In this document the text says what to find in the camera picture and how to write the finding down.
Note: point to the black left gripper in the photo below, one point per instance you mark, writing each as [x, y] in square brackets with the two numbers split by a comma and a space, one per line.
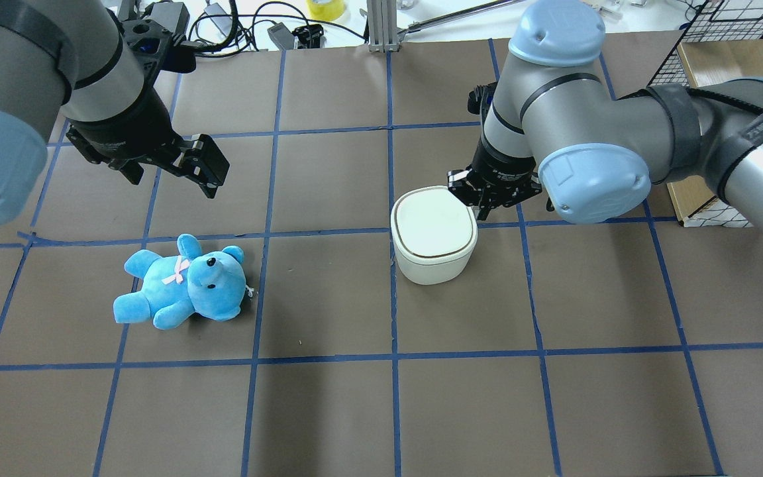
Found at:
[124, 130]

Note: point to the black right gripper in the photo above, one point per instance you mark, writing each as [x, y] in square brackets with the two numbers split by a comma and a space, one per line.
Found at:
[502, 169]

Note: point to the white trash can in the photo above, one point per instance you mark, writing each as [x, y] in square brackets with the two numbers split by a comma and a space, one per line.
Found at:
[434, 235]

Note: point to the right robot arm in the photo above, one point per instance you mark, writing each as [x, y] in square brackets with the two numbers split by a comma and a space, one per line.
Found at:
[549, 125]

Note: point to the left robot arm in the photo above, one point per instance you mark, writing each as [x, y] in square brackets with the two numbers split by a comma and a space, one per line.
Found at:
[96, 68]

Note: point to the blue teddy bear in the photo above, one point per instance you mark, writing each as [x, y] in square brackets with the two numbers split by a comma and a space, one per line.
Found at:
[173, 288]

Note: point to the black power adapter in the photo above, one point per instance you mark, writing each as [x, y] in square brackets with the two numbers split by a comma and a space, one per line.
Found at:
[282, 37]

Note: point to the yellow tape roll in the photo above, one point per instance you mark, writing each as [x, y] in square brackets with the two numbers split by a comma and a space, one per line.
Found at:
[326, 10]

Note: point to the aluminium frame post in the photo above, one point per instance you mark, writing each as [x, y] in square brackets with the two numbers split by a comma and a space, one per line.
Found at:
[381, 20]

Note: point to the wire basket with cloth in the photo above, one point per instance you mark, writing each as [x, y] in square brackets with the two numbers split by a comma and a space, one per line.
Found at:
[713, 129]

